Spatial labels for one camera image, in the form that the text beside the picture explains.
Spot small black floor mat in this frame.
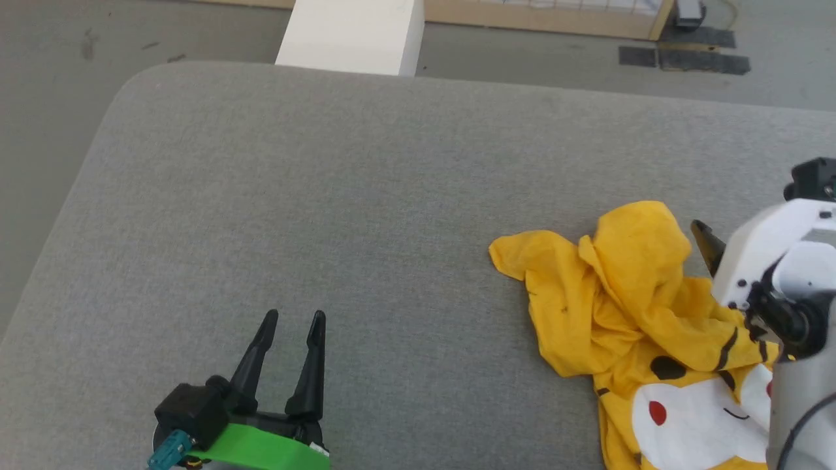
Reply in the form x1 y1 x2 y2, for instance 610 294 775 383
618 45 658 69

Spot yellow cartoon print T-shirt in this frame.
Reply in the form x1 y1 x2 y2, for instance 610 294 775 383
488 200 795 470

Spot white box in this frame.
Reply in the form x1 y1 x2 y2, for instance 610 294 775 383
274 0 426 78

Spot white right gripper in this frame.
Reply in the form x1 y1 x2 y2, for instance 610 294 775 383
690 198 836 311

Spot left arm teal plug cable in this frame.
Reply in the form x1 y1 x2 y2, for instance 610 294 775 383
147 429 195 470

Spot lemon print partition screen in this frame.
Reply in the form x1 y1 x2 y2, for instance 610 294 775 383
189 0 677 42

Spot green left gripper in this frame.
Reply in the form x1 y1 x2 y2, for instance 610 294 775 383
185 309 332 470

